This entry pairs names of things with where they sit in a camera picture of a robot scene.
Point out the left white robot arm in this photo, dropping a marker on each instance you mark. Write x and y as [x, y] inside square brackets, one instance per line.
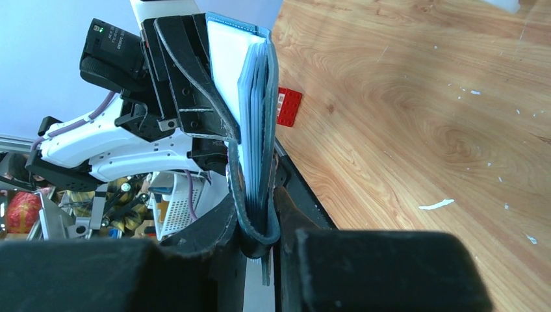
[126, 134]

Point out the blue card holder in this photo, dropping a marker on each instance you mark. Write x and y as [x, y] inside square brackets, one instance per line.
[245, 71]

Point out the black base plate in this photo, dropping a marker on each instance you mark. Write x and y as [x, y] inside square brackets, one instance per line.
[288, 176]

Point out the red toy brick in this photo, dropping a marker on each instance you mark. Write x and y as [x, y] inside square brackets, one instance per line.
[288, 103]

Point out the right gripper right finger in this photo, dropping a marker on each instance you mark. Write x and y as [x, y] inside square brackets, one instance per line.
[319, 269]

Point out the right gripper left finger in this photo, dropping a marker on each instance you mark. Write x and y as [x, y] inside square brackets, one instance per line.
[198, 269]

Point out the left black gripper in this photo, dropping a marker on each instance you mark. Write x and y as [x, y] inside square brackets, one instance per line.
[177, 53]

